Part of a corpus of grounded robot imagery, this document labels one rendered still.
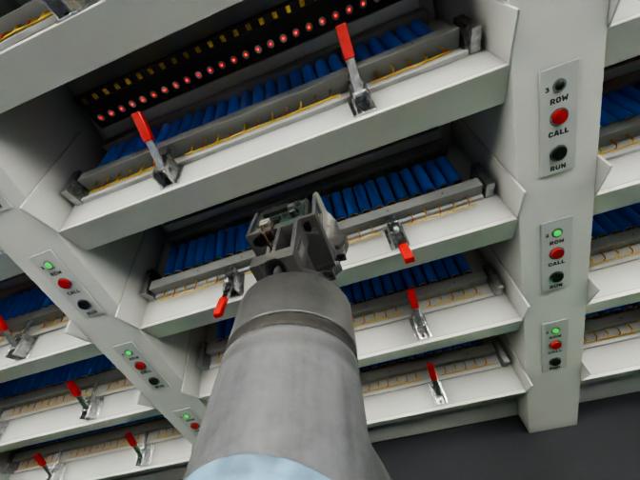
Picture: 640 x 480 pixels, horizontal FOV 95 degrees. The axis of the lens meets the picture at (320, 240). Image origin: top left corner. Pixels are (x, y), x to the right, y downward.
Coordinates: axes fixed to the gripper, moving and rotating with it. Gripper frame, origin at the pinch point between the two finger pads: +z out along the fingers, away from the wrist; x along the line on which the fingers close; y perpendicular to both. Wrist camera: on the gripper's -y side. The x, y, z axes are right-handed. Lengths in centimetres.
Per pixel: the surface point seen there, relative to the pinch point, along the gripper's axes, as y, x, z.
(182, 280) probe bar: -3.7, 24.5, 2.0
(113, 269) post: 2.3, 33.3, 1.5
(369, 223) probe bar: -4.2, -8.1, 2.2
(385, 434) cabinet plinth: -58, 3, -1
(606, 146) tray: -5.3, -43.4, 5.0
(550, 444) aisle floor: -60, -30, -7
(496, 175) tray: -3.0, -27.0, 2.3
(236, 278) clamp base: -5.1, 14.3, -0.4
